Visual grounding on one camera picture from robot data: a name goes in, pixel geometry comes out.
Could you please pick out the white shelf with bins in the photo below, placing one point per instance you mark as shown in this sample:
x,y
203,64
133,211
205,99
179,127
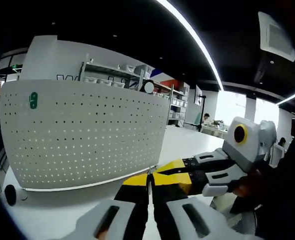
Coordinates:
x,y
177,102

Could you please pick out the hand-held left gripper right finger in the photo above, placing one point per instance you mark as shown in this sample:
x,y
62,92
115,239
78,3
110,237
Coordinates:
x,y
187,220

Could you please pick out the red blue wall banner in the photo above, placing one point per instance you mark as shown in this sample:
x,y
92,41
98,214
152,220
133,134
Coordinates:
x,y
172,81

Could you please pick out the long ceiling light strip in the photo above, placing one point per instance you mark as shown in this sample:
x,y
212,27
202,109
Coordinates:
x,y
197,40

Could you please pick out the black tripod stand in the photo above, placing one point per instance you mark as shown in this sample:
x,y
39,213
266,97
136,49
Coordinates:
x,y
202,112

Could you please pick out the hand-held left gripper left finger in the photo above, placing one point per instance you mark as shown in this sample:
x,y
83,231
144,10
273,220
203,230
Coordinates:
x,y
107,217

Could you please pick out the grey metal storage shelf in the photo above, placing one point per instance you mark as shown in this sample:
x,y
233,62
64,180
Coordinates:
x,y
107,75

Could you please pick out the wall poster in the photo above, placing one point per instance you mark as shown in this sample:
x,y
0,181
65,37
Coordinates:
x,y
198,95

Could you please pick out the short ceiling light strip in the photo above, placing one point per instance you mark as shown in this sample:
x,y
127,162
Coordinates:
x,y
291,96

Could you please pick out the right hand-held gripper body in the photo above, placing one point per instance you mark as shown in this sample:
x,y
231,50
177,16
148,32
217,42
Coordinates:
x,y
250,145

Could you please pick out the person's right hand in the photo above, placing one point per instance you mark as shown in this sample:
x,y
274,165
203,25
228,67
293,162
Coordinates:
x,y
246,188

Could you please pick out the square ceiling air vent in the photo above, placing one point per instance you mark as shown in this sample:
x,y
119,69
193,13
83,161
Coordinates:
x,y
277,35

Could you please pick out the white perforated mounting plate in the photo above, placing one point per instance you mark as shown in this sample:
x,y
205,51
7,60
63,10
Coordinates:
x,y
87,140

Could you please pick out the cluttered background desk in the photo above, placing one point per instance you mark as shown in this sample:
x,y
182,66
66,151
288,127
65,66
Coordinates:
x,y
216,128

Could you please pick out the black computer mouse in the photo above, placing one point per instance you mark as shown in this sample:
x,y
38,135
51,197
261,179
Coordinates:
x,y
10,195

